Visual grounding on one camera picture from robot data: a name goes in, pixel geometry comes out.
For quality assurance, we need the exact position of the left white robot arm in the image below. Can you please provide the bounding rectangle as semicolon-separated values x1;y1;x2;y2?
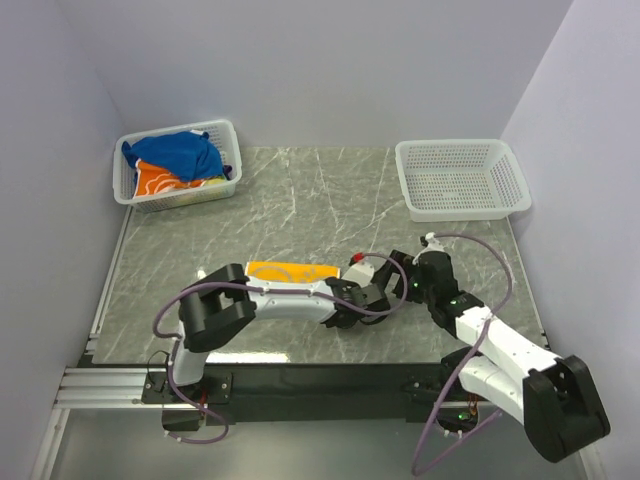
165;262;393;402

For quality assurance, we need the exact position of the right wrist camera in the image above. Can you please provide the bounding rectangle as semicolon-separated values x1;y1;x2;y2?
417;232;445;256

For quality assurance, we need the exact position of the left white plastic basket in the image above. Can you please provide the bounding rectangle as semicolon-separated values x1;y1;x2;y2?
113;120;242;213

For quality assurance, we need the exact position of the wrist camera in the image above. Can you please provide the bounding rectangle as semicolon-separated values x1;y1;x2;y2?
417;232;445;256
341;253;375;287

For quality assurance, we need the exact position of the orange towel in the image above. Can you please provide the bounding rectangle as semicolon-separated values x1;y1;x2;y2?
133;160;227;197

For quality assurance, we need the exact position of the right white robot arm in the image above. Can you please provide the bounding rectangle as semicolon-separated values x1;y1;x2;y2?
402;248;611;463

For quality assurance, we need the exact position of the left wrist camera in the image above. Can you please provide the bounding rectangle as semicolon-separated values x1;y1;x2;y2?
341;253;375;287

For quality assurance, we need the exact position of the right white plastic basket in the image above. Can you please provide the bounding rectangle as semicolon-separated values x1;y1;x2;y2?
395;139;532;223

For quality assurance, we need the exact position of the black base beam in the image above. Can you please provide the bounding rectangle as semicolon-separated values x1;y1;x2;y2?
142;362;474;427

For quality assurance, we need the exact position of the white plastic basket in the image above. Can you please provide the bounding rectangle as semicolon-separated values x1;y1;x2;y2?
395;139;532;223
113;120;242;213

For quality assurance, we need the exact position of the blue towel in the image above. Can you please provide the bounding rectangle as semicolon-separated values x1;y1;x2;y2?
121;131;225;182

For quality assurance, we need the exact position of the yellow duck towel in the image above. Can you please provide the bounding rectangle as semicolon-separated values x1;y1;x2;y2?
245;261;341;283

